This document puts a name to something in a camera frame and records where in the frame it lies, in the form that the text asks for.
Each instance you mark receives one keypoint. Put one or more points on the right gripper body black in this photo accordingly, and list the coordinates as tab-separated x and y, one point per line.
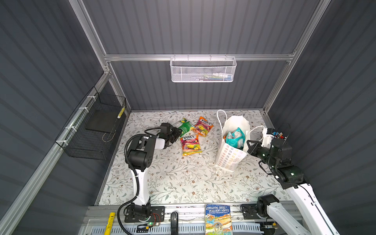
262	152

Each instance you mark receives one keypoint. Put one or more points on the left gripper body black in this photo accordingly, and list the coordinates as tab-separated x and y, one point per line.
174	134

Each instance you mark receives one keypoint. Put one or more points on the dark green snack packet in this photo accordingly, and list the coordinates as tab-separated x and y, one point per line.
185	126

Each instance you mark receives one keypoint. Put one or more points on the orange Fox's packet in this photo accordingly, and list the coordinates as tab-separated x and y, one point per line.
190	145
202	127

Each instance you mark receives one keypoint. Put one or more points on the teal snack packet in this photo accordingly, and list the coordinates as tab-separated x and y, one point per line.
235	139

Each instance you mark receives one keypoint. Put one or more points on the white paper gift bag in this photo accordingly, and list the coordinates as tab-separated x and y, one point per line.
228	158

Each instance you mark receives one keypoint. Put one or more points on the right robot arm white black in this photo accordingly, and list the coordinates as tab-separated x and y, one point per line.
297	186

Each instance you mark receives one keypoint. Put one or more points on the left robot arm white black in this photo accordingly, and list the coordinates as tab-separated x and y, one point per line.
139	153

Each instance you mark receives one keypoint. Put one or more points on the yellow marker in basket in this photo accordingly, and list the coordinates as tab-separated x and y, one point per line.
121	112

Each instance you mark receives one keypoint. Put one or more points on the colourful book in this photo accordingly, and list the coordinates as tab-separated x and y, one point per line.
218	220

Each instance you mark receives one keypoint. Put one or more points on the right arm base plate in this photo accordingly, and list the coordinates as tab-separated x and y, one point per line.
249	211

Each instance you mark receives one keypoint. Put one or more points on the white wire mesh basket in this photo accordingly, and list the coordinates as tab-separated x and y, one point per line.
202	69

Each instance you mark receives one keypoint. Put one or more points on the black wire basket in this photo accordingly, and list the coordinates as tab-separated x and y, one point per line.
94	129

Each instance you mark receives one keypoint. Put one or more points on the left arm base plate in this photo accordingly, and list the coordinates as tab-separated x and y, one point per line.
135	214

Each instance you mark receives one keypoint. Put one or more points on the black handle tool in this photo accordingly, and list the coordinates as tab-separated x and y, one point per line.
174	223

